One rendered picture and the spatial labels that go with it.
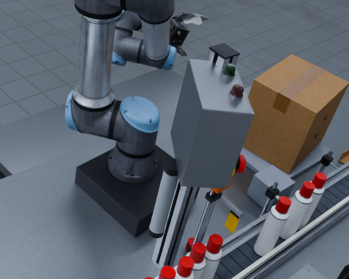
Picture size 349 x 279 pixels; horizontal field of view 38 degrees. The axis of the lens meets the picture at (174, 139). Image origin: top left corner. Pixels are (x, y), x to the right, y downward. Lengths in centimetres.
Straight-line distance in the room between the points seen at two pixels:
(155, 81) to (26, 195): 83
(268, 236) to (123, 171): 46
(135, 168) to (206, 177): 56
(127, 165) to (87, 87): 27
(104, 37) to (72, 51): 262
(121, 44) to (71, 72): 212
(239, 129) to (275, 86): 84
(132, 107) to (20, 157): 44
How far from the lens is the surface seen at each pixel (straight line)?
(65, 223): 151
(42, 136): 178
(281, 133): 178
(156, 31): 136
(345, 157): 208
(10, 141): 176
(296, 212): 149
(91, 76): 138
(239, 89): 93
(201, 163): 97
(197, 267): 120
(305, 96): 176
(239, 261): 146
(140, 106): 146
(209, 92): 93
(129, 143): 147
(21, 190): 159
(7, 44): 395
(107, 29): 130
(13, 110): 328
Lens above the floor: 196
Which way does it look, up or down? 37 degrees down
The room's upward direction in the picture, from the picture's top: 14 degrees clockwise
